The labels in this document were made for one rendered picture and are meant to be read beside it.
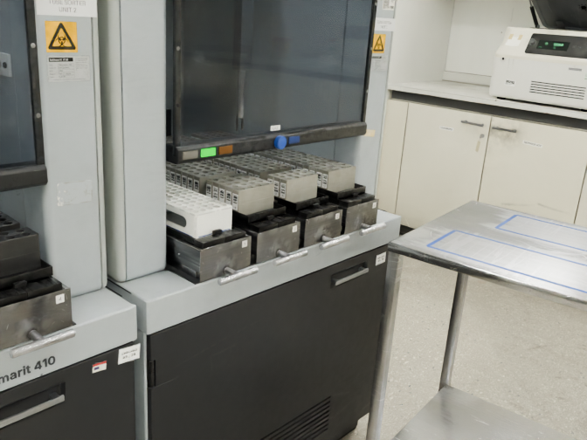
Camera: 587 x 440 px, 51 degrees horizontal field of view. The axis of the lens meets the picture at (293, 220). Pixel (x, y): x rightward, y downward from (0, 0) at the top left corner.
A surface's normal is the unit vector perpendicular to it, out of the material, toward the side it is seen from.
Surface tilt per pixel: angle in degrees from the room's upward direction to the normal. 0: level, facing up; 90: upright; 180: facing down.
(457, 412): 0
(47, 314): 90
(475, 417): 0
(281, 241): 90
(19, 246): 90
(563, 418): 0
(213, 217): 90
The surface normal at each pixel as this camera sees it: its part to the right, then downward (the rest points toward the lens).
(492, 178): -0.68, 0.19
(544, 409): 0.07, -0.95
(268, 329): 0.73, 0.26
